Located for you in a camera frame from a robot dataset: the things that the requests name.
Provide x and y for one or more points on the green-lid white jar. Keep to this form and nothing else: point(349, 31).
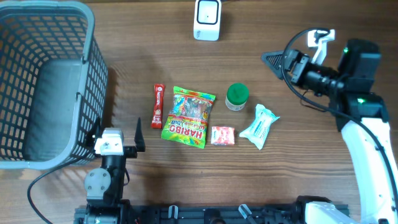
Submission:
point(236, 96)

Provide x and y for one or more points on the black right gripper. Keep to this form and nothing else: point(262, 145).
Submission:
point(291, 57)

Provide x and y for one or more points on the grey plastic shopping basket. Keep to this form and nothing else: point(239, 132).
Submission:
point(53, 83)

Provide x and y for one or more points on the red small candy pack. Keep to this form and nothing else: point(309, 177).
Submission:
point(221, 135)

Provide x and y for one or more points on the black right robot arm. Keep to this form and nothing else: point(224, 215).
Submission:
point(361, 116)

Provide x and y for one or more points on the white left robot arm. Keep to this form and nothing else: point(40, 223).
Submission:
point(104, 185)

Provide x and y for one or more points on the teal tissue pack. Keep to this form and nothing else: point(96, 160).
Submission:
point(258, 130)

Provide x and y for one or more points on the Haribo gummy candy bag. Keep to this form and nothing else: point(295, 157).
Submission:
point(187, 121)

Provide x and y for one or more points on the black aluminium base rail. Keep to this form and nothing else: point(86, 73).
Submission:
point(281, 213)

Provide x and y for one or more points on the white barcode scanner box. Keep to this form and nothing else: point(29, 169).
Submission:
point(207, 20)

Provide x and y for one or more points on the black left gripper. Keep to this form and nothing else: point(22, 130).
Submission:
point(130, 151)

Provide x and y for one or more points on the red coffee stick sachet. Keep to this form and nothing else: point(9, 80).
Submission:
point(158, 106)

